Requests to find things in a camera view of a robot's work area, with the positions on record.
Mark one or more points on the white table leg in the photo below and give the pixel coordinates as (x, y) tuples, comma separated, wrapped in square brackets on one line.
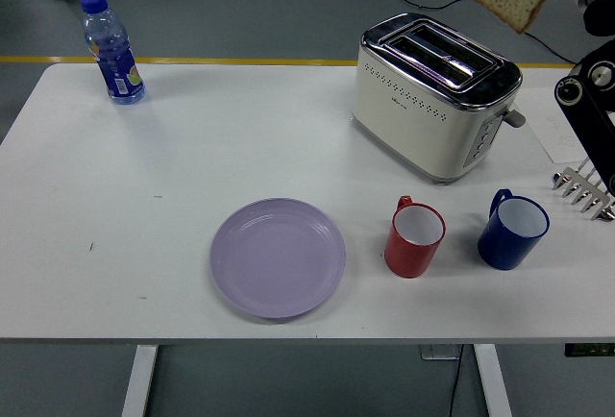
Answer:
[(492, 383), (139, 383)]

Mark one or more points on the black table control panel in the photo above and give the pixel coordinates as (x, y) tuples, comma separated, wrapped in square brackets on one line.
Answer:
[(588, 350)]

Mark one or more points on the clear bracket under table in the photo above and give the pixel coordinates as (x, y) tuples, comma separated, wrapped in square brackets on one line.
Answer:
[(437, 352)]

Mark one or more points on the blue capped water bottle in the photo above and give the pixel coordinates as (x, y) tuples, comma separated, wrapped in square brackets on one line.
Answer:
[(117, 66)]

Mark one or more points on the cream silver toaster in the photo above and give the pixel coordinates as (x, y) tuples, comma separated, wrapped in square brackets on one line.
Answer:
[(413, 124)]

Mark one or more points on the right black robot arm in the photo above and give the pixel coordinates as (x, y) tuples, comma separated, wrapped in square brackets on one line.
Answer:
[(583, 100)]

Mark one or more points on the purple plate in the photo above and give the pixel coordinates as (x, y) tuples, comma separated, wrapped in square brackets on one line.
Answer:
[(276, 258)]

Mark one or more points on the red mug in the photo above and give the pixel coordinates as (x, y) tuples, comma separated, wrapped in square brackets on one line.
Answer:
[(408, 256)]

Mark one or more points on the silver toast rack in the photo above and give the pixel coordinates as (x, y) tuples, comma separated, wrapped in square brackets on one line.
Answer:
[(579, 191)]

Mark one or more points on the blue mug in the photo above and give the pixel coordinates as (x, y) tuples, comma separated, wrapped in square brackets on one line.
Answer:
[(504, 249)]

